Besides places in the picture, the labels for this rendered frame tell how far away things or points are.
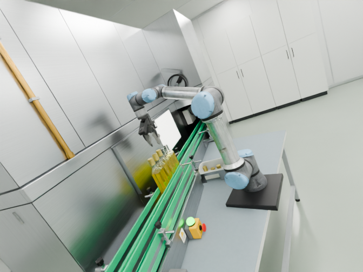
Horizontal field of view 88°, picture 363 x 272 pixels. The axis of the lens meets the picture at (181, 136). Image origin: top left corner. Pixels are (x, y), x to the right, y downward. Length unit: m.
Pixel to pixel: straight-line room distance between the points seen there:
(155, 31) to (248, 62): 2.96
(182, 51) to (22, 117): 1.51
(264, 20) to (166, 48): 3.02
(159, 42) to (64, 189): 1.63
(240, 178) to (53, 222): 0.82
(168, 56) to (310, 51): 3.43
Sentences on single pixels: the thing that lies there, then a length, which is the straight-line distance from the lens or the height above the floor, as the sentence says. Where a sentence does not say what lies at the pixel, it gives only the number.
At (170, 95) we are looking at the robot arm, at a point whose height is 1.45.
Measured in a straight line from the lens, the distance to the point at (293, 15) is 4.85.
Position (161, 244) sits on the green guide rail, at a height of 0.92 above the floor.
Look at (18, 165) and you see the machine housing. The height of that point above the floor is 1.47.
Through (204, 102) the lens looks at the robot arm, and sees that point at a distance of 0.86.
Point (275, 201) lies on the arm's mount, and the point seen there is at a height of 0.78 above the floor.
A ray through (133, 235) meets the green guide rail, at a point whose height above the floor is 0.94.
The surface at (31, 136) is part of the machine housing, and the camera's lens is 0.95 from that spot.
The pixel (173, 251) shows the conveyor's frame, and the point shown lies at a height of 0.85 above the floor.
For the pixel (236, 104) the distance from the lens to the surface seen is 4.85.
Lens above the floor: 1.50
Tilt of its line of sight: 15 degrees down
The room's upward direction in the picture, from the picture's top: 24 degrees counter-clockwise
